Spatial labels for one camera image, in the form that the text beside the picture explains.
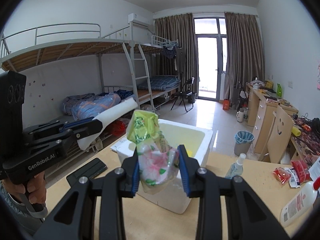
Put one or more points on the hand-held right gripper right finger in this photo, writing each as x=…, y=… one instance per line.
x=183, y=172

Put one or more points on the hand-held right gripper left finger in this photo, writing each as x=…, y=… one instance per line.
x=136, y=172

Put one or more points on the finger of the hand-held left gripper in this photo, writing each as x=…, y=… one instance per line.
x=75, y=124
x=87, y=131

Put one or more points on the white foam box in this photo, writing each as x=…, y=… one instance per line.
x=195, y=140

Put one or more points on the green tissue packet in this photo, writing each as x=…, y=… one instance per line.
x=147, y=135

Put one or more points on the person's left hand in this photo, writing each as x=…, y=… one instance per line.
x=36, y=190

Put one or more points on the beige cloth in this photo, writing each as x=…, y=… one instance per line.
x=97, y=143

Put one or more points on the blue orange plaid quilt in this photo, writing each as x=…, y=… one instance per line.
x=92, y=105

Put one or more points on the red bag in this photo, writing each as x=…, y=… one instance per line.
x=118, y=127

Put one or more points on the black smartphone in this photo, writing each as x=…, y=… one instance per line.
x=86, y=172

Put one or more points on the blue spray bottle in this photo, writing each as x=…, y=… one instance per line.
x=235, y=168

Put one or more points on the dark blue clothing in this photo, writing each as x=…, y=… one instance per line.
x=125, y=93

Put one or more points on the grey trash bin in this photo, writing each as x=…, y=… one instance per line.
x=243, y=143

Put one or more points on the grey bunk bed ladder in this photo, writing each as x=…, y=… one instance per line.
x=140, y=77

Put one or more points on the large grey metal bunk bed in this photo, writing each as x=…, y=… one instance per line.
x=62, y=50

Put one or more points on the black folding chair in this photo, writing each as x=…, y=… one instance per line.
x=183, y=93

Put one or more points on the orange bag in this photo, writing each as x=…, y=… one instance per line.
x=226, y=105

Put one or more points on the white kettle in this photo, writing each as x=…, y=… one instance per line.
x=240, y=116

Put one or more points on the blue plaid mattress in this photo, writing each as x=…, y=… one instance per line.
x=160, y=82

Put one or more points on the wooden desk with drawers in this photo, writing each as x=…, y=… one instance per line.
x=260, y=120

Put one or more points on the black folding cart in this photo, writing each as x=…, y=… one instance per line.
x=240, y=95

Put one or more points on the small red snack packet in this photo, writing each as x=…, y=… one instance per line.
x=281, y=175

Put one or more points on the wooden chair with smiley face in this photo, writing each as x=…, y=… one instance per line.
x=280, y=130

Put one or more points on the glass balcony door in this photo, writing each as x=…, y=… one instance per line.
x=210, y=67

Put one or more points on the white snack packet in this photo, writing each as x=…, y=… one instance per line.
x=293, y=180

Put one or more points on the dark hanging clothes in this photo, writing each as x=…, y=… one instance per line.
x=175, y=57

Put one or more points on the small grey metal bunk bed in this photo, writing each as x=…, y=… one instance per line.
x=160, y=42

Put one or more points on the white pot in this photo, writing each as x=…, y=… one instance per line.
x=257, y=83

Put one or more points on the large red snack packet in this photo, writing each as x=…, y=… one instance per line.
x=301, y=170

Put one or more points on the white lotion bottle red pump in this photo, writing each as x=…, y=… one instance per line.
x=297, y=202

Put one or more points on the white air conditioner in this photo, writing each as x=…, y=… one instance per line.
x=138, y=19

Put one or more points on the yellow bag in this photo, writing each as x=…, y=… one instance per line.
x=269, y=84

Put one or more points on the green bottle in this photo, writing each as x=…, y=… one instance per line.
x=279, y=91

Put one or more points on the desk with patterned cloth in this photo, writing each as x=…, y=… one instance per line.
x=307, y=142

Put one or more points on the white paper sheets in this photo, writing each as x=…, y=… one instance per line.
x=315, y=168

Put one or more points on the brown curtain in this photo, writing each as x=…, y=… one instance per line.
x=245, y=55
x=175, y=30

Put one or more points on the white wall switch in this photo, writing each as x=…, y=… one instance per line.
x=290, y=84

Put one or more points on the cartoon wall poster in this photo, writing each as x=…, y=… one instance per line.
x=318, y=75

